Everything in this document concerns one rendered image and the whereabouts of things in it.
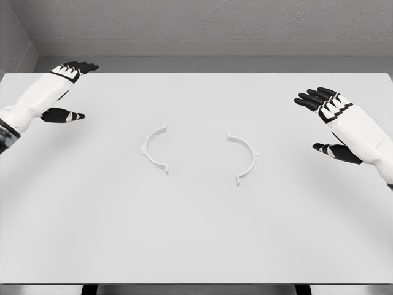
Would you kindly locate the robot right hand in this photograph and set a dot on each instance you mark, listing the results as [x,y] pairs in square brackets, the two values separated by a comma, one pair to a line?
[353,126]

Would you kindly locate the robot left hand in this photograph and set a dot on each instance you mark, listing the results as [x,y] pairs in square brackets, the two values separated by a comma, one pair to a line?
[46,90]

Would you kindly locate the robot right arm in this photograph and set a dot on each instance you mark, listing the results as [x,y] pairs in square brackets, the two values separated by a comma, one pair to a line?
[386,164]

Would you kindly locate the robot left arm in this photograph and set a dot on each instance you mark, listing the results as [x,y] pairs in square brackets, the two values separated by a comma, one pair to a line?
[12,118]

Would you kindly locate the white pipe clamp half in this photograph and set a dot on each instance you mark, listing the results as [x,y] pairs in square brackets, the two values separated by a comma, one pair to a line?
[152,147]
[245,156]

